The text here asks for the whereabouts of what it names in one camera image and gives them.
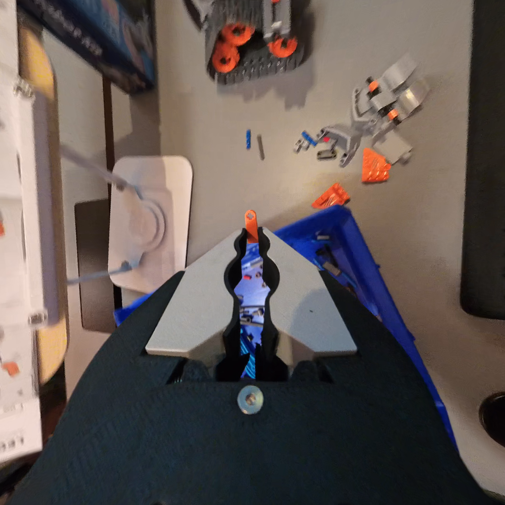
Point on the orange toy beam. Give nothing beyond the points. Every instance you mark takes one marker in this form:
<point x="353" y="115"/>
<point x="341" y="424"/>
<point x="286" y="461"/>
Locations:
<point x="251" y="229"/>

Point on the heap of small toy parts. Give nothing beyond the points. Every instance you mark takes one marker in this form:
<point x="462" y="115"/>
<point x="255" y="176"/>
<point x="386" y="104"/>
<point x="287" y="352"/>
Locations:
<point x="334" y="270"/>

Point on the grey toy pin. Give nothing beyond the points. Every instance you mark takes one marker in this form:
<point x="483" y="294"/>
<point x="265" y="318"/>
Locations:
<point x="261" y="148"/>

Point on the white suction mount plate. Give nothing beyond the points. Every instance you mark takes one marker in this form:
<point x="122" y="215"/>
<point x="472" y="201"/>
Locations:
<point x="173" y="205"/>

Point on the grey panel assembly orange pins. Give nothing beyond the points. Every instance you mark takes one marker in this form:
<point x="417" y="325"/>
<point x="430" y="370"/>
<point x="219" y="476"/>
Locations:
<point x="390" y="79"/>

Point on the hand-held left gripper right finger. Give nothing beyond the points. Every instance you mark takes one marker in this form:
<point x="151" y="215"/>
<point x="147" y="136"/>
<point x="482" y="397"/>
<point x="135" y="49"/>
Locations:
<point x="311" y="311"/>

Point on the white instruction booklet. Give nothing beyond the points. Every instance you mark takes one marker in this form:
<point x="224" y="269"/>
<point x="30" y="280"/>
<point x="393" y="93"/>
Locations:
<point x="10" y="256"/>

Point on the grey flat toy panel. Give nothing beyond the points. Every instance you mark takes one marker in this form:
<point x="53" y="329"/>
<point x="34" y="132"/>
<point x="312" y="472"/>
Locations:
<point x="392" y="149"/>

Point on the small grey toy connector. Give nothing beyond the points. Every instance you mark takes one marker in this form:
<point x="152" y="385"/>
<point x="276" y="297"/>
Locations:
<point x="300" y="146"/>

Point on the dark grey toy connector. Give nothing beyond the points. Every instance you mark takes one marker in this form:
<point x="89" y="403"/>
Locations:
<point x="326" y="154"/>

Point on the grey orange tracked toy vehicle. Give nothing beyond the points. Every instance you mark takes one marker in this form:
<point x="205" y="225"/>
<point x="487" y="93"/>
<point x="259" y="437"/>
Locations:
<point x="252" y="67"/>

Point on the small blue toy connector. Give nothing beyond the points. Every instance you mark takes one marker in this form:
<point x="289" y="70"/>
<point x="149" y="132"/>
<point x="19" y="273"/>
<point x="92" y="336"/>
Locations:
<point x="309" y="139"/>

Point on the blue plastic bin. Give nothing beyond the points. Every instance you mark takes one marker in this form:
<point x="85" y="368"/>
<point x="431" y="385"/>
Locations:
<point x="343" y="225"/>

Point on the blue cardboard box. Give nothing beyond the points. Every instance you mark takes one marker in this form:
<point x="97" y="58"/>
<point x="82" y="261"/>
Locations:
<point x="118" y="47"/>

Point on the orange triangular toy panel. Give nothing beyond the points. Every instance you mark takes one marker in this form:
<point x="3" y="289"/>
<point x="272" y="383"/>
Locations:
<point x="374" y="169"/>
<point x="331" y="197"/>

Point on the grey curved toy panel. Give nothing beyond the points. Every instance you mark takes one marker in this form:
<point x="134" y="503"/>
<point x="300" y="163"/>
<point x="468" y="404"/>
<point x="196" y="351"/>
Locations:
<point x="343" y="136"/>

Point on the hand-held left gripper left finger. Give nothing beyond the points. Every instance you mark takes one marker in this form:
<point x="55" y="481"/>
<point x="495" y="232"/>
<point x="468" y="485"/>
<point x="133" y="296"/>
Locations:
<point x="189" y="315"/>

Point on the black round object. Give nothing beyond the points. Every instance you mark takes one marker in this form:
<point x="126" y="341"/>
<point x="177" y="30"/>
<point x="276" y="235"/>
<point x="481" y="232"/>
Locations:
<point x="495" y="418"/>

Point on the blue toy pin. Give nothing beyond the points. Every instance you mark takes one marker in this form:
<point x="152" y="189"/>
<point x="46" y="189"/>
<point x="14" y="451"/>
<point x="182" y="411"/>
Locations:
<point x="248" y="139"/>

